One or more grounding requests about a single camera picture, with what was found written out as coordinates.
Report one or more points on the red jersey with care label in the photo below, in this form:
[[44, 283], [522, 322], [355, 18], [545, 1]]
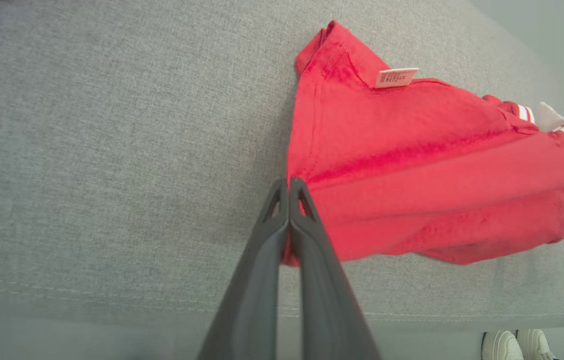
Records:
[[412, 175]]

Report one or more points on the white shoe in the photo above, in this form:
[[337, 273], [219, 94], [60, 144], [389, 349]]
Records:
[[502, 347], [537, 345]]

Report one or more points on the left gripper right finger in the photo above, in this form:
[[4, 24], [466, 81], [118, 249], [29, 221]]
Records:
[[327, 300]]

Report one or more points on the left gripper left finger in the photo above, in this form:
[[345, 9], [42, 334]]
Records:
[[251, 300]]

